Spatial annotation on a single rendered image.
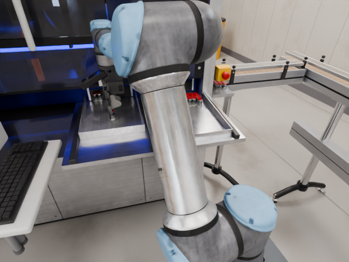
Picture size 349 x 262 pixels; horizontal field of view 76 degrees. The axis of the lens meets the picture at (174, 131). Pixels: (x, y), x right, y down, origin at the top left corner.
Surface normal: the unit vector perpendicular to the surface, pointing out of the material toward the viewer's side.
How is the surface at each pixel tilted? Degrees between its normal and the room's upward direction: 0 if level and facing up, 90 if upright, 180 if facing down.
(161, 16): 46
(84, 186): 90
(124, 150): 0
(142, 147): 0
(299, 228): 0
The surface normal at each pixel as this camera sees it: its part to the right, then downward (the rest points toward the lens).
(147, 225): 0.01, -0.82
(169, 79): 0.39, 0.73
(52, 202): 0.25, 0.55
